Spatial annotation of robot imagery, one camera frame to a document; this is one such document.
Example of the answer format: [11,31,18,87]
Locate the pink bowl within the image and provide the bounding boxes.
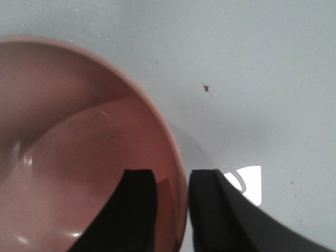
[1,35,187,251]

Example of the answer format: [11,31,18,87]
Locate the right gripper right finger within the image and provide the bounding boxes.
[188,169,335,251]

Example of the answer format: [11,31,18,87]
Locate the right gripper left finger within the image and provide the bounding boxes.
[69,169,158,251]

